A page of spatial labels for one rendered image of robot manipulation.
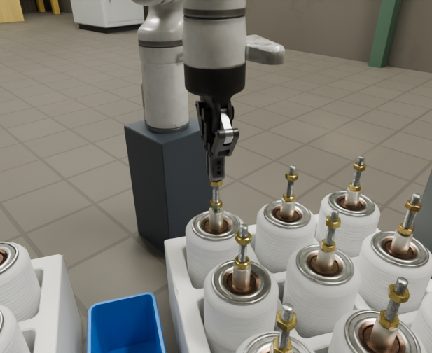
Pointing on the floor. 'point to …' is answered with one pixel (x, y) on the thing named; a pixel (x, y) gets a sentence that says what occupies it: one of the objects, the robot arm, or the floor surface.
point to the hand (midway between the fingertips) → (215, 164)
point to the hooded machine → (108, 15)
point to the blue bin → (125, 326)
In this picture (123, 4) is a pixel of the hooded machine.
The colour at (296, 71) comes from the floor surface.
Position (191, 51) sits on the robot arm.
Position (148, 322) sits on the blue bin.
